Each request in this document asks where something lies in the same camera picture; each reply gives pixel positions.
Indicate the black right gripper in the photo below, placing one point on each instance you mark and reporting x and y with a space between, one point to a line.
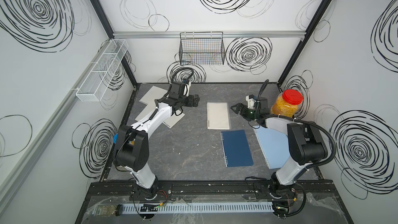
242 112

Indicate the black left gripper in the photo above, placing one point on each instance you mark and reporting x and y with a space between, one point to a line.
195 100

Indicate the frosted cover white notebook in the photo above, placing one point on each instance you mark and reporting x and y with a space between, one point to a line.
218 116

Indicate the torn lined paper page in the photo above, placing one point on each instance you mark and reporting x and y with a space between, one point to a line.
152 94

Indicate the dark blue spiral notebook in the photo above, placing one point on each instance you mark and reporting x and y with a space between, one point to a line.
236 149

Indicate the light blue spiral notebook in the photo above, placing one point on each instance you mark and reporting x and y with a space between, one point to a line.
274 146

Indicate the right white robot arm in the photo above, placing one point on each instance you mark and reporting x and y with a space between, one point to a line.
310 145

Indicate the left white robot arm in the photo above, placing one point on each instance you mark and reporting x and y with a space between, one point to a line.
131 150

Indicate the cornflakes jar with red lid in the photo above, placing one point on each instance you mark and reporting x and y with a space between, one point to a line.
287 103

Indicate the blue lid snack cup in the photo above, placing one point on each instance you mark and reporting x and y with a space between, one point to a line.
115 138

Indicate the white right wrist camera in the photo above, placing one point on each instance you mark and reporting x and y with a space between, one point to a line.
251 101

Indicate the black wire basket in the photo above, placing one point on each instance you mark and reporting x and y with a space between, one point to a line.
202 51

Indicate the aluminium wall rail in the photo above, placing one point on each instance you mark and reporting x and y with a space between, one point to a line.
210 34

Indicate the white slotted cable duct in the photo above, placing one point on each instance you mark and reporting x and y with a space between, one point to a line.
199 207

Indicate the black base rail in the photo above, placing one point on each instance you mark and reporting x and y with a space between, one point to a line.
173 188

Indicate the white mesh wall shelf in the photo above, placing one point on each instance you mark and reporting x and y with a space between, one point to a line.
106 72

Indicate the black corner frame post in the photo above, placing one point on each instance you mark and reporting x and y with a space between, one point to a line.
324 5

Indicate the left black frame post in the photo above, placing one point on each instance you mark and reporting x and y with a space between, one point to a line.
110 34

